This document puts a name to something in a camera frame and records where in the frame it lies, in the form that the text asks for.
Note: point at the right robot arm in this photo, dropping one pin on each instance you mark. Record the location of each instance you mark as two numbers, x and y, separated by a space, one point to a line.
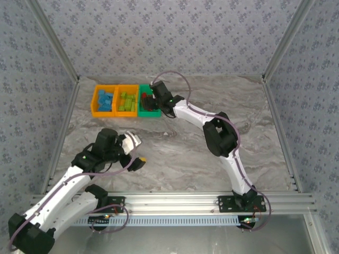
235 172

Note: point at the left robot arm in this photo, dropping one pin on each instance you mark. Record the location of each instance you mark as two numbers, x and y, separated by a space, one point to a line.
58 190

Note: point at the green plastic bin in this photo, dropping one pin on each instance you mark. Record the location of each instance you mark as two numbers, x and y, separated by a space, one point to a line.
148 114

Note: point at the orange plastic bin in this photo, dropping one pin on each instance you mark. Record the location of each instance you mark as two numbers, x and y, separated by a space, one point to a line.
94 101
125 114

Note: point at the black controller board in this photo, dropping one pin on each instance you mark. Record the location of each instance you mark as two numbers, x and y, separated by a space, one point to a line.
249 220
99 221

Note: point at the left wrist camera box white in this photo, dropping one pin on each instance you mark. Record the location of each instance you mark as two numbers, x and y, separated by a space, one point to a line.
131 143

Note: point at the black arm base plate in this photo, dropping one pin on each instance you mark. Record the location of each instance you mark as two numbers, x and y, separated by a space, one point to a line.
225 205
120 201

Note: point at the aluminium table side rail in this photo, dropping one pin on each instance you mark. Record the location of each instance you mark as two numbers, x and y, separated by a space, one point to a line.
273 105
68 111

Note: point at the aluminium mounting rail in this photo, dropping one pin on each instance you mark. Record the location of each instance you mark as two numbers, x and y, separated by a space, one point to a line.
172 202

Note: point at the aluminium frame post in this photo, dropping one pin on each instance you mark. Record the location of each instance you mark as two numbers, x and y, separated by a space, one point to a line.
286 39
55 39

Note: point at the aluminium frame leg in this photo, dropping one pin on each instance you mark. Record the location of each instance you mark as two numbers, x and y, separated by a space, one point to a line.
316 235

